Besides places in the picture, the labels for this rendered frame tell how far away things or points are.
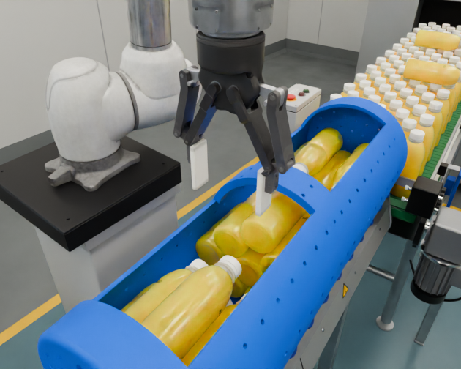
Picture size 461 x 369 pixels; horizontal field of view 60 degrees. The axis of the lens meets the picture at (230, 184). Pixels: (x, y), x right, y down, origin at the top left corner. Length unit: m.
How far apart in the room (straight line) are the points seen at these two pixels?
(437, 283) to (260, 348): 1.01
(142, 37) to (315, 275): 0.66
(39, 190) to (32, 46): 2.43
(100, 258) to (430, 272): 1.01
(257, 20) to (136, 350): 0.37
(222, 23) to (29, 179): 0.81
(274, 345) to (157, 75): 0.68
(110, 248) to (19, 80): 2.48
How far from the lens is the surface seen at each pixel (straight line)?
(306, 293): 0.63
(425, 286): 1.50
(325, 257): 0.68
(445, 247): 1.38
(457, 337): 2.23
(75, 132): 0.99
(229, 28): 0.41
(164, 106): 1.04
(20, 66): 3.41
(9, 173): 1.17
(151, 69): 1.00
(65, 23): 3.54
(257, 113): 0.48
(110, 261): 1.10
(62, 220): 0.96
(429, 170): 1.51
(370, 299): 2.22
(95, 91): 0.96
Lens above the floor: 1.62
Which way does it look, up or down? 34 degrees down
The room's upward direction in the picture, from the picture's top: straight up
